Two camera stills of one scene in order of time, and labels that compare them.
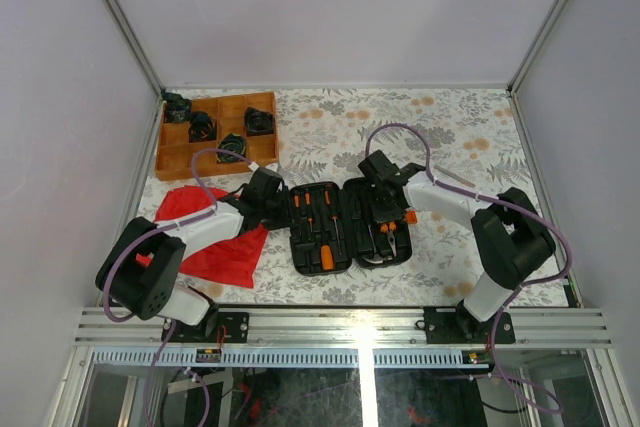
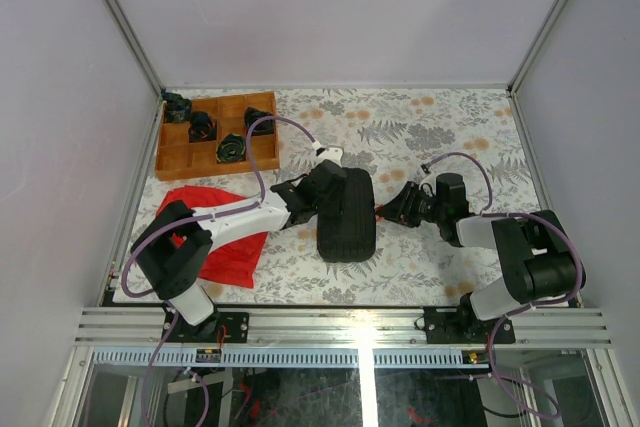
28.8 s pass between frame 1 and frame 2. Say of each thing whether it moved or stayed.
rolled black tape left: stayed
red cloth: stayed
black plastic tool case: moved
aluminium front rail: stayed
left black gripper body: moved
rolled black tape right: stayed
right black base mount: stayed
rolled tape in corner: stayed
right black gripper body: moved
